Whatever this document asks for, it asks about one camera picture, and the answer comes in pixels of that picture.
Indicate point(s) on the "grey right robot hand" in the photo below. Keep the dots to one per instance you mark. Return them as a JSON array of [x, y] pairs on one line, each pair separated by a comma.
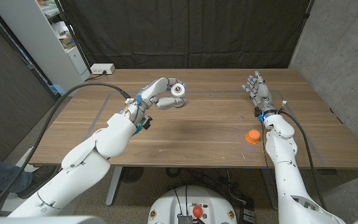
[[263, 95]]

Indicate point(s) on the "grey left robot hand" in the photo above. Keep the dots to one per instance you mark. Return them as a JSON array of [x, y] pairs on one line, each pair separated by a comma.
[[148, 93]]

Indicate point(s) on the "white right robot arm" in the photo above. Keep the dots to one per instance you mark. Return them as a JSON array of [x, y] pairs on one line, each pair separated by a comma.
[[287, 180]]

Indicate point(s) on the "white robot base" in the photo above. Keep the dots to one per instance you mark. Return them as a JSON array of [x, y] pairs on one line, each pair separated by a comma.
[[210, 202]]

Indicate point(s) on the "orange cup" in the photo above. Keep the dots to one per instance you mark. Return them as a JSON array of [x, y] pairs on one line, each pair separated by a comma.
[[253, 137]]

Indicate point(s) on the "white power strip box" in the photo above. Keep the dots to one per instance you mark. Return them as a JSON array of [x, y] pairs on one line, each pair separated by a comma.
[[102, 68]]

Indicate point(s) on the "black backdrop curtain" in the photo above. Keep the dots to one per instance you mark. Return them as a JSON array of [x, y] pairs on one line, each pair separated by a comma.
[[182, 31]]

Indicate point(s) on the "round black floor fan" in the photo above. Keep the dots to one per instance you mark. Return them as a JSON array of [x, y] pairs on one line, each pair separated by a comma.
[[131, 175]]

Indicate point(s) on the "grey table leg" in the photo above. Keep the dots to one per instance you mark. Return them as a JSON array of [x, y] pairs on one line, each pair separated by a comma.
[[113, 186], [269, 186]]

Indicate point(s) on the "black backdrop stand pole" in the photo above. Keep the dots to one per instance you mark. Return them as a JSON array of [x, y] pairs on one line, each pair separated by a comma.
[[73, 37]]

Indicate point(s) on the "cardboard box on shelf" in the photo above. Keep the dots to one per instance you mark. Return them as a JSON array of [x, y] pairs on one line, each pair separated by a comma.
[[67, 41]]

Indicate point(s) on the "black floor power strip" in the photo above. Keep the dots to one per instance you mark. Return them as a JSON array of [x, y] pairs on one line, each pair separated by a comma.
[[248, 214]]

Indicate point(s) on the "white shelf cabinet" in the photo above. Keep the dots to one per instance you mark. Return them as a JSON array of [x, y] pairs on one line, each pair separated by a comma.
[[33, 37]]

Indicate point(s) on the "red emergency stop button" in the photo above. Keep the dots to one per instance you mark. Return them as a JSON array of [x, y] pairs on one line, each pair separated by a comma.
[[197, 211]]

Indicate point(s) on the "person's dark shoe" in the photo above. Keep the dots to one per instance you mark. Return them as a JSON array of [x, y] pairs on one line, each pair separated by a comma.
[[37, 183]]

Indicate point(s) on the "white robot torso shell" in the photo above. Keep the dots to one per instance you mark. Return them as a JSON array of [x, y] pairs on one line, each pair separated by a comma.
[[42, 221]]

